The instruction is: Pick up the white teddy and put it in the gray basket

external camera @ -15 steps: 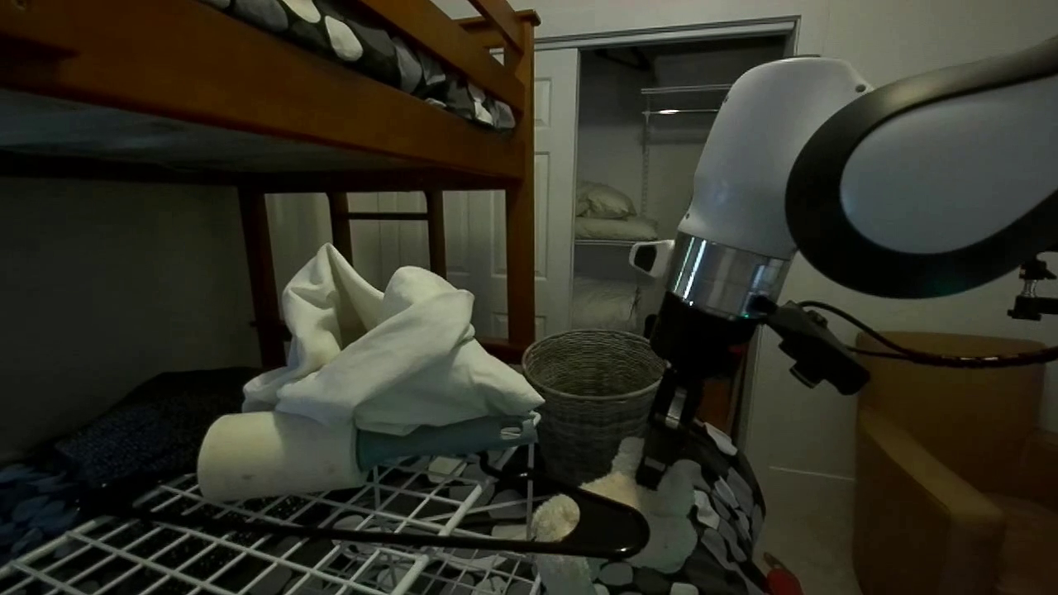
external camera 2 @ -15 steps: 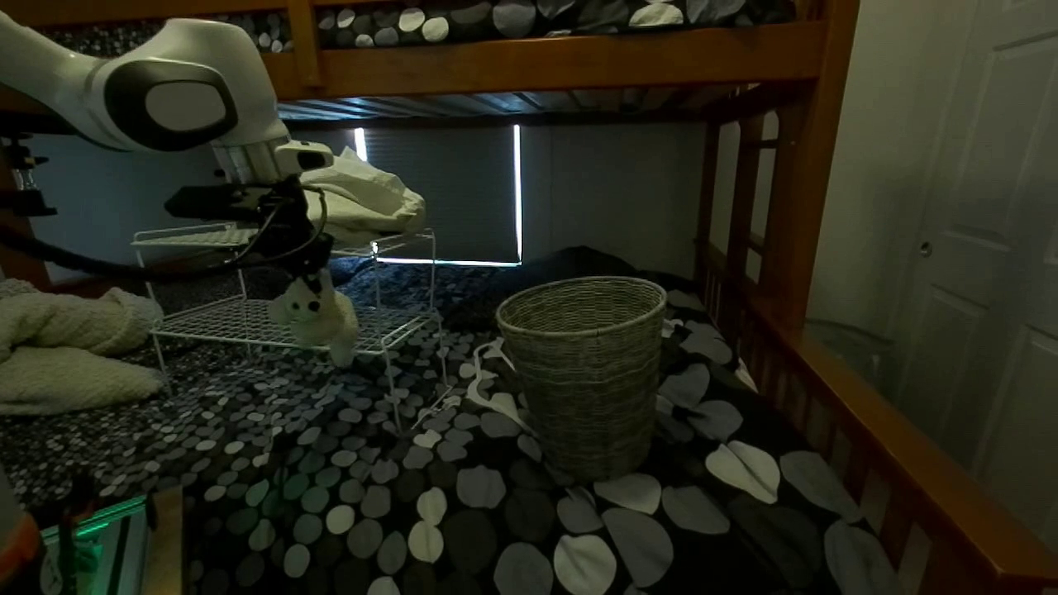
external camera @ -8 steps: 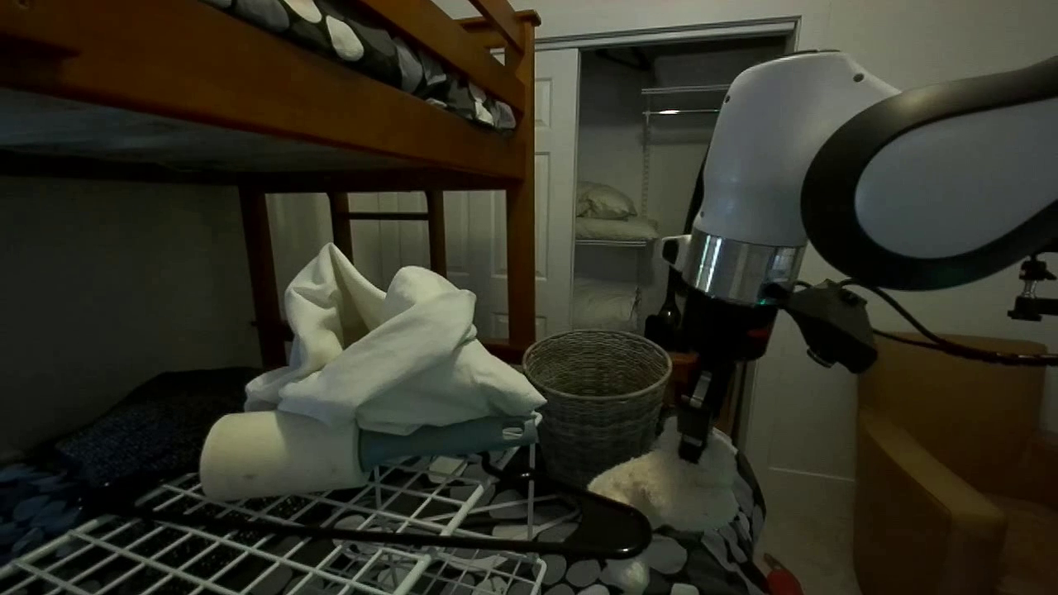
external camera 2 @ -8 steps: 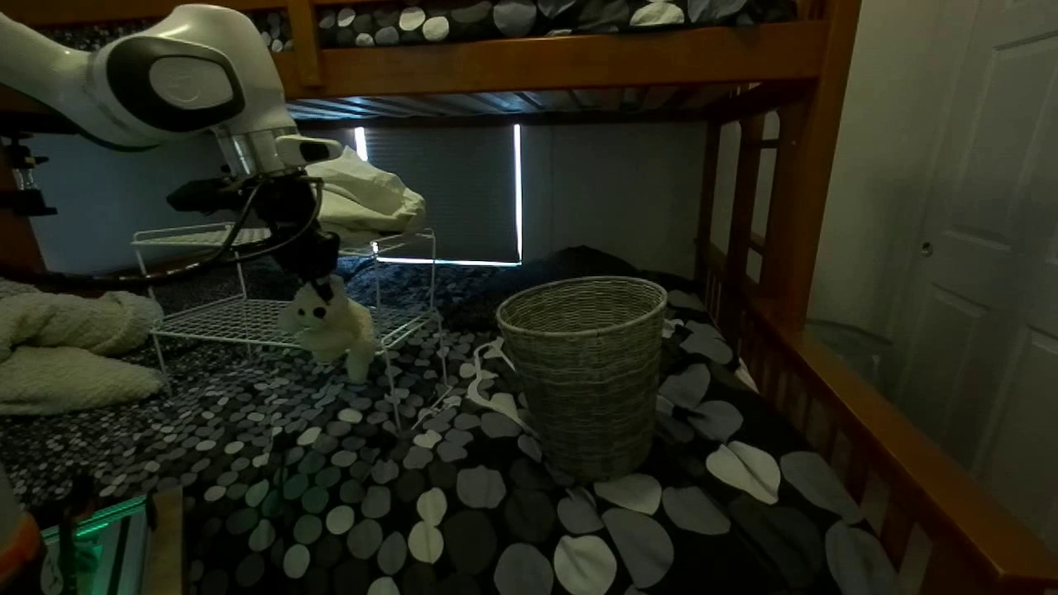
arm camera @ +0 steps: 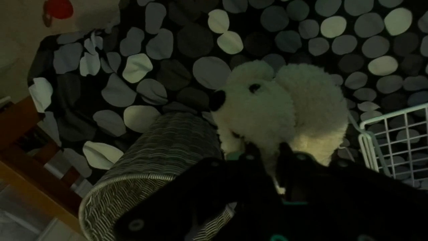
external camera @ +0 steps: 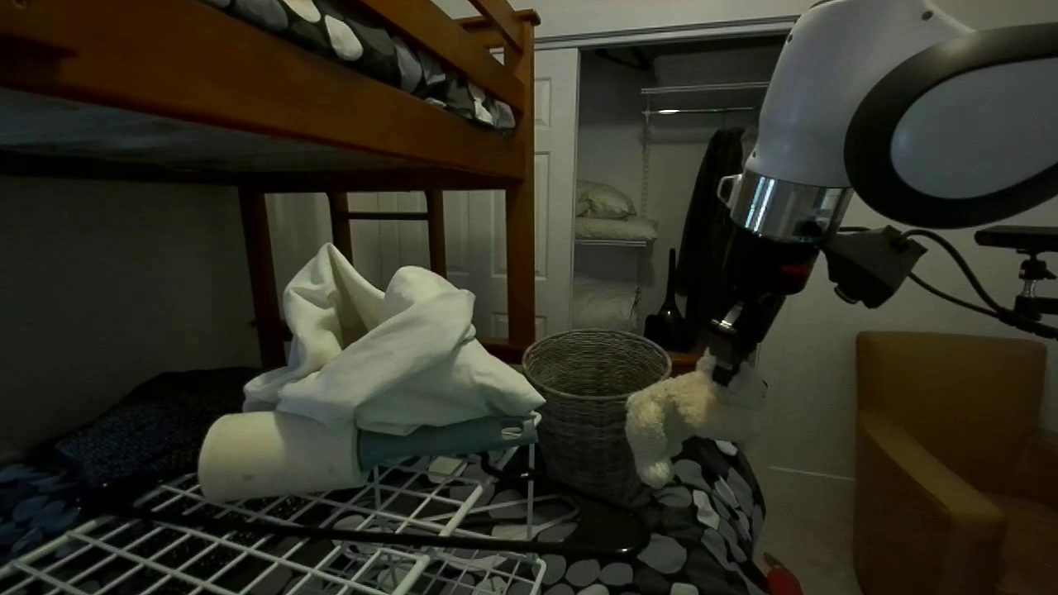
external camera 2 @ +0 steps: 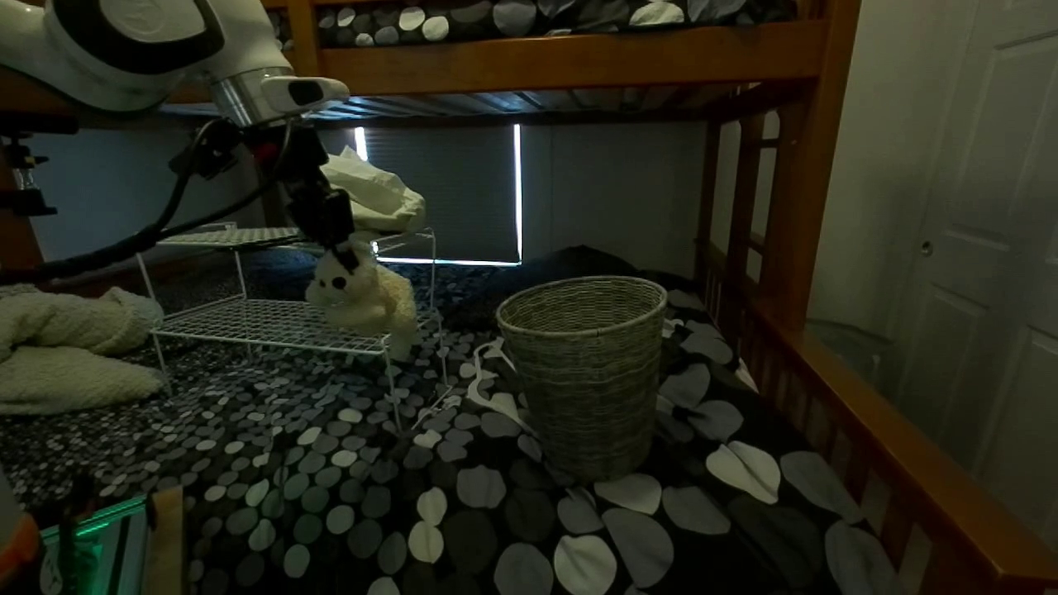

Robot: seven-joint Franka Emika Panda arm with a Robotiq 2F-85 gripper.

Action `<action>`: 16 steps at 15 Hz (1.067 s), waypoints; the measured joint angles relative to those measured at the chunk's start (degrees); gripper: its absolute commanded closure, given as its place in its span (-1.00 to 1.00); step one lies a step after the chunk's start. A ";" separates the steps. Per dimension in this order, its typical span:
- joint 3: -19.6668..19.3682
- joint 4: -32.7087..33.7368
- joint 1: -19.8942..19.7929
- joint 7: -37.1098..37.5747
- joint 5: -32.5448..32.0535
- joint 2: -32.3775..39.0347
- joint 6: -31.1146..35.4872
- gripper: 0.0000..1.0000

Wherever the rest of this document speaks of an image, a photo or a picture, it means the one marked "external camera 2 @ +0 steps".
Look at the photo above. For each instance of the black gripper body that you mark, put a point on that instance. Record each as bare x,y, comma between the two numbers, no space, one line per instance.
311,184

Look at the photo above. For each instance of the white teddy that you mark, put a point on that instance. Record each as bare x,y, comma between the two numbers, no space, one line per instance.
369,302

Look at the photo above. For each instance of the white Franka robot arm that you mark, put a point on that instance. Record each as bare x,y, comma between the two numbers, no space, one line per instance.
143,50

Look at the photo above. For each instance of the gray wicker basket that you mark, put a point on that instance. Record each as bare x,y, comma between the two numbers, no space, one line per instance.
584,374

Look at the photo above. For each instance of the white crumpled cloth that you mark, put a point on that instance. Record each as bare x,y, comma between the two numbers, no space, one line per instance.
375,193

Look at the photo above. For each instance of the gray window blind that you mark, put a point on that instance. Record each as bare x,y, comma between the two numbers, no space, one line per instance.
440,193

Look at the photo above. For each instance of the black duvet with gray dots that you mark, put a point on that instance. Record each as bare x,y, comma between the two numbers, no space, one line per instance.
463,485

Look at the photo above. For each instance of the dotted bedding of bunk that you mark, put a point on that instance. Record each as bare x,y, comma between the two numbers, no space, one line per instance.
519,19

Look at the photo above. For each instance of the white panelled door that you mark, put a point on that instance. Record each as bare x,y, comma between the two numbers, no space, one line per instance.
981,254

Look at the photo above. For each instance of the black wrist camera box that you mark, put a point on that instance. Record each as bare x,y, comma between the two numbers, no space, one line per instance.
204,151

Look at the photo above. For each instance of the black camera on tripod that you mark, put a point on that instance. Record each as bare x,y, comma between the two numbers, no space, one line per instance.
23,175

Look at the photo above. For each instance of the wooden bunk bed frame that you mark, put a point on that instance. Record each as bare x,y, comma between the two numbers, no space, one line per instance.
682,54

